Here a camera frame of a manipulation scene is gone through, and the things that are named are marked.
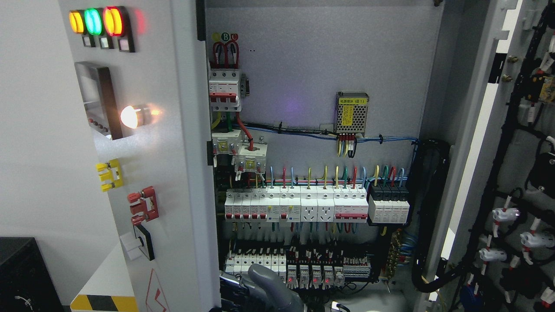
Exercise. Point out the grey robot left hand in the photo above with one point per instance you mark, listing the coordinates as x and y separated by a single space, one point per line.
264 284

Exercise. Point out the grey cabinet door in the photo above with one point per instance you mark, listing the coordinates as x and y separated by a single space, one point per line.
487 218
168 73

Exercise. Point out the red indicator lamp left door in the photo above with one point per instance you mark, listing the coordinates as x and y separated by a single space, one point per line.
117 24

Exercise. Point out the green indicator lamp left door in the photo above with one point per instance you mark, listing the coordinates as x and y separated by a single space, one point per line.
93 21

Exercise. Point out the yellow indicator lamp left door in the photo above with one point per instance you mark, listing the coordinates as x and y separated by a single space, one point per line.
77 21

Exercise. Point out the relay and terminal row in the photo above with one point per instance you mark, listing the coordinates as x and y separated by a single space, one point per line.
321 267

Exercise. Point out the white circuit breaker row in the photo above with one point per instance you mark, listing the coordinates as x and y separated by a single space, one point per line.
315 203

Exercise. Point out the red electric hazard warning sticker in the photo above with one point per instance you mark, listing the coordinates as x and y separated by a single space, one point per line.
155 300

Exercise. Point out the white current transformers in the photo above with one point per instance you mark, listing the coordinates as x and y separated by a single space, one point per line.
230 149

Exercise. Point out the red terminal connector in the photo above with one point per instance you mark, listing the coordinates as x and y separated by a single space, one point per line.
144 206

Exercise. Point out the black surge protector modules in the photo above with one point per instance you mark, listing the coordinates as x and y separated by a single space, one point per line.
388 204

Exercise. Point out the yellow terminal connector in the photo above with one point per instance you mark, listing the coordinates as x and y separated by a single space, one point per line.
110 174

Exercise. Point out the perforated metal power supply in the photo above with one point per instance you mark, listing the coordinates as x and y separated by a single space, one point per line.
351 112

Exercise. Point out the red white main breaker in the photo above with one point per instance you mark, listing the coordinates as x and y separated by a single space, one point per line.
227 89

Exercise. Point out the white glowing indicator lamp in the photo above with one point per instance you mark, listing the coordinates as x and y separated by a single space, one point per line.
135 116

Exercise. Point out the black box at left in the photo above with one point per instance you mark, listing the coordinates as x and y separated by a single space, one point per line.
25 283

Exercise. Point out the black digital power meter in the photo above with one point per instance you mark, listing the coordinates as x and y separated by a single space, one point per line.
99 99

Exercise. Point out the white rotary selector switch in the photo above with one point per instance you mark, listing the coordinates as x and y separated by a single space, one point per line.
138 243

